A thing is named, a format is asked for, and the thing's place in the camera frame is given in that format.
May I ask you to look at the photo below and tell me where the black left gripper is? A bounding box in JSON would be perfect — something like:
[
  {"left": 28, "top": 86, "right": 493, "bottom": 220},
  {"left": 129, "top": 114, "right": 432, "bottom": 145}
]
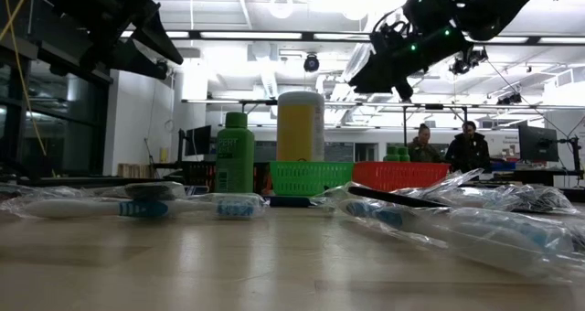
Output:
[{"left": 27, "top": 0, "right": 184, "bottom": 80}]

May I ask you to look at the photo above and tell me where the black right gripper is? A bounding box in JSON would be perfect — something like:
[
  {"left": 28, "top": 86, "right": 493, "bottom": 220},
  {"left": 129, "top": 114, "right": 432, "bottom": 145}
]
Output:
[{"left": 349, "top": 27, "right": 474, "bottom": 102}]

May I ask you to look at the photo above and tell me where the black comb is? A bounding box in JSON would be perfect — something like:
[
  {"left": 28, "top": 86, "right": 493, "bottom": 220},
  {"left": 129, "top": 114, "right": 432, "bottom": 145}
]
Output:
[
  {"left": 0, "top": 181, "right": 90, "bottom": 201},
  {"left": 346, "top": 185, "right": 453, "bottom": 209}
]

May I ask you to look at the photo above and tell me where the blue white toothbrush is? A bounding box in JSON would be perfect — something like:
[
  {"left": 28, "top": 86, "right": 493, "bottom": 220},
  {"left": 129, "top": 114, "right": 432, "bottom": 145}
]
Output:
[
  {"left": 0, "top": 191, "right": 270, "bottom": 221},
  {"left": 392, "top": 167, "right": 523, "bottom": 213},
  {"left": 319, "top": 182, "right": 585, "bottom": 283}
]

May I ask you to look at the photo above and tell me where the person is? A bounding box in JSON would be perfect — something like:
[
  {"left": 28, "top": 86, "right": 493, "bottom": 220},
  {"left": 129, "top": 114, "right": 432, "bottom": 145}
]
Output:
[
  {"left": 408, "top": 123, "right": 443, "bottom": 164},
  {"left": 444, "top": 120, "right": 493, "bottom": 174}
]

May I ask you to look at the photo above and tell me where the red plastic basket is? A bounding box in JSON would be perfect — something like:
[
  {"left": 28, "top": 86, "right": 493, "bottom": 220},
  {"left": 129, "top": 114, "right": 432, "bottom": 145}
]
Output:
[{"left": 351, "top": 160, "right": 452, "bottom": 193}]

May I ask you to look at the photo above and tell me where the overhead light bar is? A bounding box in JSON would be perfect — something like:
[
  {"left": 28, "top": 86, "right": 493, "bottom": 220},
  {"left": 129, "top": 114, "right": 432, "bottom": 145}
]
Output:
[{"left": 119, "top": 28, "right": 585, "bottom": 47}]

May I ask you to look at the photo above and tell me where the yellow white wipes canister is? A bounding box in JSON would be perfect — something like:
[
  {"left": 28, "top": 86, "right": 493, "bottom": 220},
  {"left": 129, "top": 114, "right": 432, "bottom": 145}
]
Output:
[{"left": 276, "top": 90, "right": 326, "bottom": 163}]

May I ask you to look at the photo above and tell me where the black computer monitor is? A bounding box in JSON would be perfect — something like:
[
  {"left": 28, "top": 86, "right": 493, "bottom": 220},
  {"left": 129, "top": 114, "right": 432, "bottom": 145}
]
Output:
[
  {"left": 517, "top": 123, "right": 560, "bottom": 163},
  {"left": 183, "top": 124, "right": 213, "bottom": 157}
]

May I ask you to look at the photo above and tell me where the wooden crate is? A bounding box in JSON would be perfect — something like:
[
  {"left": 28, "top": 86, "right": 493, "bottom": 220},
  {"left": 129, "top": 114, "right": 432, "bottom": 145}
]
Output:
[{"left": 116, "top": 162, "right": 157, "bottom": 180}]

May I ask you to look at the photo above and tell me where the green plastic basket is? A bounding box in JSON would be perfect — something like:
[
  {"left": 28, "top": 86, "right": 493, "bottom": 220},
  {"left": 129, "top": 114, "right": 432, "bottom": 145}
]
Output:
[{"left": 268, "top": 159, "right": 356, "bottom": 198}]

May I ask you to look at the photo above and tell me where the orange plastic basket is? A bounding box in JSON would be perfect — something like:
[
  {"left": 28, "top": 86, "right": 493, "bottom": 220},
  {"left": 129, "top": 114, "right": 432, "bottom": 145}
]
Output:
[{"left": 261, "top": 163, "right": 274, "bottom": 196}]

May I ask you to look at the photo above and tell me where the yellow extension cord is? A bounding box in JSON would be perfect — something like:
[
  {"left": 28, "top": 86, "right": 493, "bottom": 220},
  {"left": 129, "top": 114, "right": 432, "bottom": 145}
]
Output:
[{"left": 0, "top": 0, "right": 49, "bottom": 157}]

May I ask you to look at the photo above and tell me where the white ring lamp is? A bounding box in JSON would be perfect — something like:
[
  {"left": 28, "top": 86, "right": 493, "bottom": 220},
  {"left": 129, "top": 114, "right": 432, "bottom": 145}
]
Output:
[{"left": 268, "top": 0, "right": 295, "bottom": 20}]

